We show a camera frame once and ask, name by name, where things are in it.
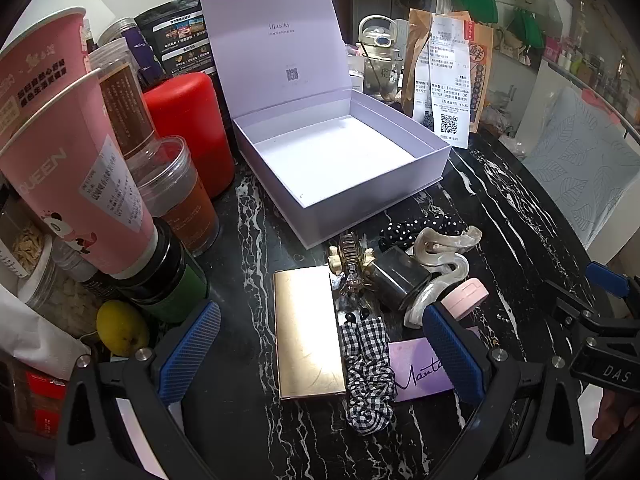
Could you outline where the red cylindrical canister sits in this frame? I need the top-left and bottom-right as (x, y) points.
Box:
(142, 72), (236, 200)

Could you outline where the pink round compact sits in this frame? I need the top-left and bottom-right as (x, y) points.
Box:
(440, 278), (490, 320)

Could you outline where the clear jar of oats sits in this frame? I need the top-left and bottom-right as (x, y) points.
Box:
(22, 260), (101, 341)
(0, 220), (56, 281)

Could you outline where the red label package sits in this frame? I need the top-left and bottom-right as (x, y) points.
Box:
(0, 360), (68, 441)

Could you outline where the person's right hand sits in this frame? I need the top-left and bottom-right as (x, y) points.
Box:
(592, 390), (628, 443)

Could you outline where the row of cosmetic bottles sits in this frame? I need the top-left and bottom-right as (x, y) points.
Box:
(545, 35), (640, 111)

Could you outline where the dark green jar black lid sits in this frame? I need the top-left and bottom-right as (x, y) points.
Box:
(114, 217), (208, 325)

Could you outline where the pearl white wavy hair clip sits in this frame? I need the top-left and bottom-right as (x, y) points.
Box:
(404, 226), (483, 330)

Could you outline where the black white gingham scrunchie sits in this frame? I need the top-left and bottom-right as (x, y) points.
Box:
(339, 310), (397, 433)

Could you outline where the black snack bag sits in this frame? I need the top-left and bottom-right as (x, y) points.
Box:
(134, 0), (217, 86)

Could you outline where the long white receipt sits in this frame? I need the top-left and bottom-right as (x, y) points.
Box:
(425, 14), (473, 150)
(414, 45), (438, 131)

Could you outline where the clear plastic jar brown label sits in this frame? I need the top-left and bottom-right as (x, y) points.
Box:
(125, 135), (221, 257)

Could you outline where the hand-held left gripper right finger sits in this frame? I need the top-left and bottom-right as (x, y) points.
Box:
(422, 302), (596, 480)

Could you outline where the silver lid jar purple label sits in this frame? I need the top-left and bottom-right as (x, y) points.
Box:
(97, 17), (146, 68)

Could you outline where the gold rectangular case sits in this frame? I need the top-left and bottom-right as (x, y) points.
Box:
(274, 267), (347, 401)

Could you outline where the clear hair clip with figure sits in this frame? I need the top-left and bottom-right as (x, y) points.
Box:
(340, 267), (373, 313)

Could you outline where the brown paper bag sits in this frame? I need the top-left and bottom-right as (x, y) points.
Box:
(402, 8), (494, 133)

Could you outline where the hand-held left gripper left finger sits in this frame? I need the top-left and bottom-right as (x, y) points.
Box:
(55, 300), (223, 480)

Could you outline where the small purple card box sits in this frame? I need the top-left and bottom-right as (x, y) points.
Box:
(390, 330), (482, 403)

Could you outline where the clear jar with brown label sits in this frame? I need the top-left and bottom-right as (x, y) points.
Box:
(87, 37), (157, 158)

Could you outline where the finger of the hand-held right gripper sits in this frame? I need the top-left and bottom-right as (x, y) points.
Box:
(545, 280), (621, 346)
(585, 260), (640, 313)

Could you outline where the cream water bottle with handle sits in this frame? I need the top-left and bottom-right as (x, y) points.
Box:
(359, 15), (403, 61)

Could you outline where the yellow lemon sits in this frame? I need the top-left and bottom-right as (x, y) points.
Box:
(96, 300), (151, 356)

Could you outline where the lavender gift box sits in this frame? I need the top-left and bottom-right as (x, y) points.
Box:
(199, 0), (452, 251)

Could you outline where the white plastic bag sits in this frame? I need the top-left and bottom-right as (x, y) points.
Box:
(0, 285), (93, 381)

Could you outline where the pink paper cup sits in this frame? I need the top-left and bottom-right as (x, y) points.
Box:
(0, 7), (108, 153)
(0, 67), (157, 278)

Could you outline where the black polka dot scrunchie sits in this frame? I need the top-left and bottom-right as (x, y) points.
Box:
(378, 212), (463, 252)

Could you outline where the beige claw hair clip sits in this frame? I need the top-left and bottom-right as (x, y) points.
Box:
(327, 232), (376, 276)

